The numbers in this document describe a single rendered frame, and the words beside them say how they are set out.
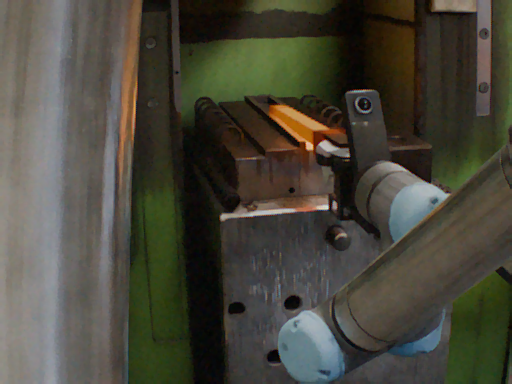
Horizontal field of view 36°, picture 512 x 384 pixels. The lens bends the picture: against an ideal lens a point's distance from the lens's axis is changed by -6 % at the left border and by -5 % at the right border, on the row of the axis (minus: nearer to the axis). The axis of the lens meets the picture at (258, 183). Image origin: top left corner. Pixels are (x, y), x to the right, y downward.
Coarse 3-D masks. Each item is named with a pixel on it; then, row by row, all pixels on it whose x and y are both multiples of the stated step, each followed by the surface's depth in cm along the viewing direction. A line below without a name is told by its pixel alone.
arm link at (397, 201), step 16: (384, 176) 91; (400, 176) 89; (416, 176) 91; (384, 192) 88; (400, 192) 85; (416, 192) 83; (432, 192) 83; (368, 208) 91; (384, 208) 86; (400, 208) 83; (416, 208) 81; (432, 208) 81; (384, 224) 86; (400, 224) 82; (384, 240) 87
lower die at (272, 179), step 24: (264, 96) 162; (216, 120) 149; (240, 120) 144; (264, 120) 144; (240, 144) 131; (264, 144) 126; (288, 144) 126; (240, 168) 122; (264, 168) 123; (288, 168) 124; (312, 168) 125; (240, 192) 123; (264, 192) 124; (288, 192) 125; (312, 192) 126
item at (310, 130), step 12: (276, 108) 143; (288, 108) 143; (288, 120) 134; (300, 120) 130; (312, 120) 129; (300, 132) 127; (312, 132) 120; (324, 132) 116; (336, 132) 116; (312, 144) 121; (336, 144) 109
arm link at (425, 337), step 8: (440, 312) 88; (432, 320) 87; (440, 320) 88; (416, 328) 85; (424, 328) 87; (432, 328) 87; (440, 328) 89; (408, 336) 85; (416, 336) 87; (424, 336) 87; (432, 336) 88; (440, 336) 89; (400, 344) 86; (408, 344) 87; (416, 344) 87; (424, 344) 88; (432, 344) 88; (392, 352) 89; (400, 352) 88; (408, 352) 88; (416, 352) 88; (424, 352) 88
